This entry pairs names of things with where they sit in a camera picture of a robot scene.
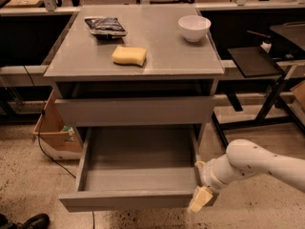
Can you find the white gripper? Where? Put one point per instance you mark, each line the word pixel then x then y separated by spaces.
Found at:
pixel 209 174

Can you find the grey drawer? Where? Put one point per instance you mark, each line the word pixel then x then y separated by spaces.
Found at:
pixel 124 168
pixel 127 103

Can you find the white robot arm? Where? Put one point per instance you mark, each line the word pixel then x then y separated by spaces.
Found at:
pixel 244 159

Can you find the grey top drawer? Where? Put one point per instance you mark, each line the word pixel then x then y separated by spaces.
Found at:
pixel 127 103

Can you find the grey drawer cabinet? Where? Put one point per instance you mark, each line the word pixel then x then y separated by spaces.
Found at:
pixel 129 67

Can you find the black tray stand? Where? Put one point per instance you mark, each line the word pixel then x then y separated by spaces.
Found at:
pixel 254 62

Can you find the cardboard box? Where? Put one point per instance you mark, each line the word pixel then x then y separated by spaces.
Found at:
pixel 57 139

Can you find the yellow sponge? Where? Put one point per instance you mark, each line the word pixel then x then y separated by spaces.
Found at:
pixel 129 55

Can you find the white bowl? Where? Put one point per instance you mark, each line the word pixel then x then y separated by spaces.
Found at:
pixel 193 27

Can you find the black side table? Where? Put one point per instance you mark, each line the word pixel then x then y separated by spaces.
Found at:
pixel 289 40

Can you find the black shoe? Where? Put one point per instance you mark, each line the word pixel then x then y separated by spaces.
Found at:
pixel 40 221

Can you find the dark blue snack bag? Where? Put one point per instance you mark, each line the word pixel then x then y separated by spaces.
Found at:
pixel 105 26

